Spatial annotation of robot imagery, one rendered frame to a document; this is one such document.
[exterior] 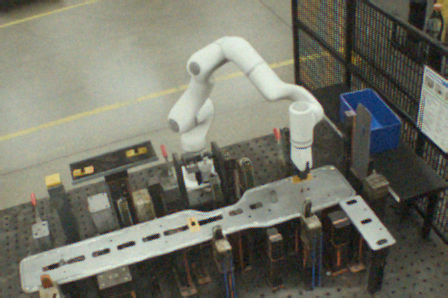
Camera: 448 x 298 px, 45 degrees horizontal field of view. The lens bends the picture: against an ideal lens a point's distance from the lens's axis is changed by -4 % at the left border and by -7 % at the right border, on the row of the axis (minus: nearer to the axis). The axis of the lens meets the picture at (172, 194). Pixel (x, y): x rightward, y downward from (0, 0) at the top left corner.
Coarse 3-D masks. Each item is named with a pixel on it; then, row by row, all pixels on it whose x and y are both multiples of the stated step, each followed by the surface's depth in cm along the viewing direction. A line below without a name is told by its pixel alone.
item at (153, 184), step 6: (150, 180) 233; (156, 180) 232; (150, 186) 231; (156, 186) 232; (150, 192) 233; (156, 192) 234; (156, 198) 236; (156, 204) 238; (162, 204) 239; (156, 210) 240; (162, 210) 241; (156, 216) 243; (162, 216) 243
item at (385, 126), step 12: (348, 96) 250; (360, 96) 251; (372, 96) 250; (348, 108) 242; (372, 108) 253; (384, 108) 240; (372, 120) 252; (384, 120) 243; (396, 120) 231; (372, 132) 227; (384, 132) 228; (396, 132) 230; (372, 144) 231; (384, 144) 233; (396, 144) 234
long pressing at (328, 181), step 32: (256, 192) 232; (288, 192) 229; (320, 192) 226; (352, 192) 223; (160, 224) 227; (224, 224) 221; (256, 224) 219; (32, 256) 223; (64, 256) 221; (128, 256) 216; (32, 288) 211
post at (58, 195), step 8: (56, 184) 233; (48, 192) 233; (56, 192) 234; (64, 192) 235; (56, 200) 236; (64, 200) 237; (56, 208) 239; (64, 208) 241; (64, 216) 243; (72, 216) 245; (64, 224) 246; (72, 224) 247; (64, 232) 249; (72, 232) 250; (72, 240) 253; (80, 240) 254
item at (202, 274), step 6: (192, 246) 233; (198, 246) 229; (198, 252) 231; (198, 258) 234; (192, 264) 248; (198, 264) 236; (204, 264) 237; (198, 270) 238; (204, 270) 239; (198, 276) 241; (204, 276) 241; (204, 282) 239
